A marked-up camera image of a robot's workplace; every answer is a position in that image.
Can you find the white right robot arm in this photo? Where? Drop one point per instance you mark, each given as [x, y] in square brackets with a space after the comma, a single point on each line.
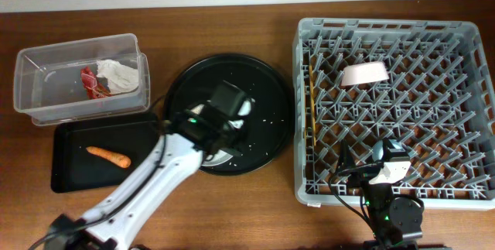
[395, 219]

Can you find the black rectangular tray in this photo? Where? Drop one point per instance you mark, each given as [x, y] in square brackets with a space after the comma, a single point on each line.
[74, 168]

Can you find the clear plastic bin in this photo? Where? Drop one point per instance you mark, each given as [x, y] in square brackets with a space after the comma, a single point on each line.
[48, 85]

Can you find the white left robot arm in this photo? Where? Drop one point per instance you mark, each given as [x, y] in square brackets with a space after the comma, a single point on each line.
[115, 222]

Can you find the red snack wrapper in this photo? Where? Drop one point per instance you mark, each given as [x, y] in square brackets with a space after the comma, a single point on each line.
[94, 89]

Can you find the orange carrot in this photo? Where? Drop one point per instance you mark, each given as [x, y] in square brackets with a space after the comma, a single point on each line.
[118, 159]

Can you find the round black tray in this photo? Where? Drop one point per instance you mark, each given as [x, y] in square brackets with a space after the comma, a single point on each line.
[271, 124]

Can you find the grey plate with food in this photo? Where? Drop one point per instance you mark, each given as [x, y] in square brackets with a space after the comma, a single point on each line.
[222, 155]

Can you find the white tissue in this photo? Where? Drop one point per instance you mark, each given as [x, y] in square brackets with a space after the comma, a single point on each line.
[120, 78]

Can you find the grey dishwasher rack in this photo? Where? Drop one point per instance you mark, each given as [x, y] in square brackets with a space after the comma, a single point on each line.
[438, 103]

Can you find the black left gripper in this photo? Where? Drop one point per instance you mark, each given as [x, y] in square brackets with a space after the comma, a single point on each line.
[230, 142]

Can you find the wooden chopstick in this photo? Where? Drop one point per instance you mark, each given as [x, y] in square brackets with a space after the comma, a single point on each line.
[312, 106]

